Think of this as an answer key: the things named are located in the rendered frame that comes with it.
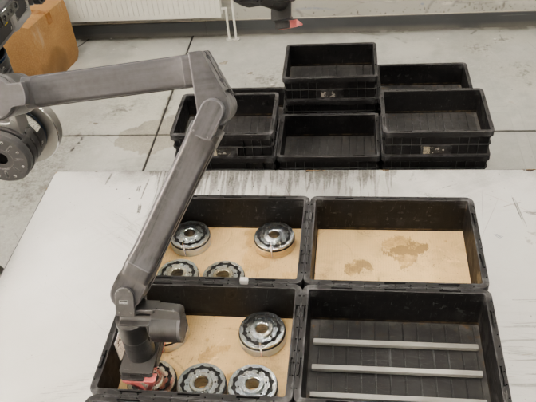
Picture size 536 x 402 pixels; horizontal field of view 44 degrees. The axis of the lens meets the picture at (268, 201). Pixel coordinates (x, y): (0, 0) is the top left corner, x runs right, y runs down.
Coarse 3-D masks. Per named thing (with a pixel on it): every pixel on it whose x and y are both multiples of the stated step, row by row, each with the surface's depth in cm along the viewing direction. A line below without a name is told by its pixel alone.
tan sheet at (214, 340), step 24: (192, 336) 152; (216, 336) 151; (288, 336) 150; (168, 360) 147; (192, 360) 147; (216, 360) 146; (240, 360) 146; (264, 360) 145; (288, 360) 145; (120, 384) 143
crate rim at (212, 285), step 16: (224, 288) 149; (240, 288) 148; (256, 288) 148; (272, 288) 147; (288, 288) 147; (112, 336) 141; (288, 368) 131; (96, 384) 132; (288, 384) 128; (224, 400) 127; (240, 400) 126; (256, 400) 128; (272, 400) 126; (288, 400) 126
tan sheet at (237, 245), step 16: (224, 240) 174; (240, 240) 174; (176, 256) 171; (192, 256) 171; (208, 256) 170; (224, 256) 170; (240, 256) 170; (256, 256) 169; (288, 256) 168; (256, 272) 165; (272, 272) 165; (288, 272) 164
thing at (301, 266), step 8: (256, 200) 171; (264, 200) 171; (272, 200) 170; (280, 200) 170; (288, 200) 170; (296, 200) 170; (304, 200) 169; (304, 208) 166; (304, 216) 164; (304, 224) 162; (304, 232) 160; (304, 240) 158; (304, 248) 156; (304, 256) 154; (304, 264) 152; (160, 280) 152; (168, 280) 152; (176, 280) 151; (184, 280) 151; (192, 280) 151; (200, 280) 151; (208, 280) 151; (216, 280) 150; (224, 280) 150; (232, 280) 150; (256, 280) 149; (264, 280) 150; (272, 280) 149; (280, 280) 149; (288, 280) 149; (296, 280) 149
